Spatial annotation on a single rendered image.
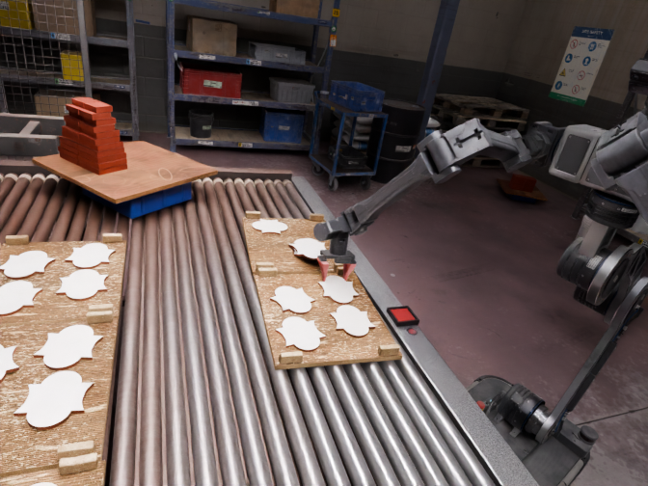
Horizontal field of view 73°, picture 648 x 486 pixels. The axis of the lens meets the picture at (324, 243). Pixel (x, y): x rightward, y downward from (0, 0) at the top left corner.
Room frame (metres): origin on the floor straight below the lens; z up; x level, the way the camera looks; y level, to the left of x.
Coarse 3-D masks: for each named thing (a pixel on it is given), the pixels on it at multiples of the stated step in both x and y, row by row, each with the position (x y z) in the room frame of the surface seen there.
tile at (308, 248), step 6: (300, 240) 1.42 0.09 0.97; (306, 240) 1.42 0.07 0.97; (294, 246) 1.37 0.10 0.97; (300, 246) 1.37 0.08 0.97; (306, 246) 1.38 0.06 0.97; (312, 246) 1.39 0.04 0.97; (318, 246) 1.40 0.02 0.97; (300, 252) 1.33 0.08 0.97; (306, 252) 1.34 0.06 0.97; (312, 252) 1.35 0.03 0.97; (318, 252) 1.35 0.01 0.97; (312, 258) 1.31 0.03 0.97
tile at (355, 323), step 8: (336, 312) 1.05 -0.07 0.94; (344, 312) 1.06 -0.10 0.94; (352, 312) 1.07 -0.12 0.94; (360, 312) 1.07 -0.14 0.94; (336, 320) 1.02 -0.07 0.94; (344, 320) 1.02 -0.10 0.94; (352, 320) 1.03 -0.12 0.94; (360, 320) 1.04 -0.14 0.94; (368, 320) 1.04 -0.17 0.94; (344, 328) 0.99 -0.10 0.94; (352, 328) 1.00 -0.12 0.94; (360, 328) 1.00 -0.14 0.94; (368, 328) 1.02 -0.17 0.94; (352, 336) 0.97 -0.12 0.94; (360, 336) 0.97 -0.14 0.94
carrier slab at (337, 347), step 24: (264, 288) 1.13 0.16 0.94; (312, 288) 1.17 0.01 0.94; (360, 288) 1.22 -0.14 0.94; (264, 312) 1.01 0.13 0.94; (288, 312) 1.03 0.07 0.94; (312, 312) 1.05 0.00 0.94; (336, 336) 0.96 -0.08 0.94; (384, 336) 1.00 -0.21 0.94; (312, 360) 0.85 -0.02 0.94; (336, 360) 0.87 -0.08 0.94; (360, 360) 0.89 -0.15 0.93; (384, 360) 0.91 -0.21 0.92
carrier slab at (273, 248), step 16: (288, 224) 1.60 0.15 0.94; (304, 224) 1.63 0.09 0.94; (256, 240) 1.42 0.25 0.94; (272, 240) 1.44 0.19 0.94; (288, 240) 1.46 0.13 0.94; (256, 256) 1.31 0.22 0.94; (272, 256) 1.32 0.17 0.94; (288, 256) 1.34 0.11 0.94; (256, 272) 1.21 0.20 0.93; (288, 272) 1.25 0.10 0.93; (304, 272) 1.26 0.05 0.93; (320, 272) 1.28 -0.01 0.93; (336, 272) 1.30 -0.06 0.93
